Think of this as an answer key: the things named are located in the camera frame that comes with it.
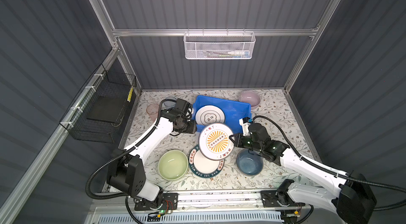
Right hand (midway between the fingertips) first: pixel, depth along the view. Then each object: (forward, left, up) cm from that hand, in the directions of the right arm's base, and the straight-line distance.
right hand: (230, 138), depth 79 cm
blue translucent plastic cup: (+8, +29, +18) cm, 35 cm away
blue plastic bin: (+27, -6, -13) cm, 30 cm away
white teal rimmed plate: (+24, +11, -12) cm, 29 cm away
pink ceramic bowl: (+38, -18, -11) cm, 44 cm away
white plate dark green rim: (-10, +15, -12) cm, 21 cm away
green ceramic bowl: (-9, +31, -13) cm, 35 cm away
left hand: (+6, +20, 0) cm, 21 cm away
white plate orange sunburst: (-1, +8, -3) cm, 9 cm away
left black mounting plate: (-26, +29, -12) cm, 41 cm away
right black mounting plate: (-25, -17, -13) cm, 33 cm away
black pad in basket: (+7, +58, +17) cm, 61 cm away
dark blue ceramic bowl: (-8, -10, -15) cm, 20 cm away
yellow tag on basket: (+19, +53, +13) cm, 58 cm away
